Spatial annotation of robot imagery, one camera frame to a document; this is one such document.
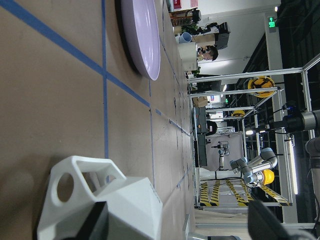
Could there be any white faceted cup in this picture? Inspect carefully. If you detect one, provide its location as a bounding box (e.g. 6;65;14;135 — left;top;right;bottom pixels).
37;156;163;240

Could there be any yellow hard hat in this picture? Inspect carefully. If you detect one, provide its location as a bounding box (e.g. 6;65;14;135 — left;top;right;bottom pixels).
247;76;275;98

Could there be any brown paper table cover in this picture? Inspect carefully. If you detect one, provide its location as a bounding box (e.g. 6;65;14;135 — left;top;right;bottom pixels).
0;0;193;240

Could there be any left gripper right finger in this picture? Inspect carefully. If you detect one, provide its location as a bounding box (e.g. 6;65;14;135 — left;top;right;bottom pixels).
247;200;316;240

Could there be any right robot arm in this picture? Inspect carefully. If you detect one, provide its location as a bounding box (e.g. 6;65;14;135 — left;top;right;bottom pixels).
265;101;320;239

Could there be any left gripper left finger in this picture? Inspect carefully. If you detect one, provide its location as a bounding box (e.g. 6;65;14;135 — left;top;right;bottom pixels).
72;201;109;240

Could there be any seated person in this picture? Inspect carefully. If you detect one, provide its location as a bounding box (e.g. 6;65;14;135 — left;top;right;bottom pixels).
197;45;219;61

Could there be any lilac plate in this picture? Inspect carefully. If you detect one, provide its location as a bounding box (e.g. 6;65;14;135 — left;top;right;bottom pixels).
114;0;161;81

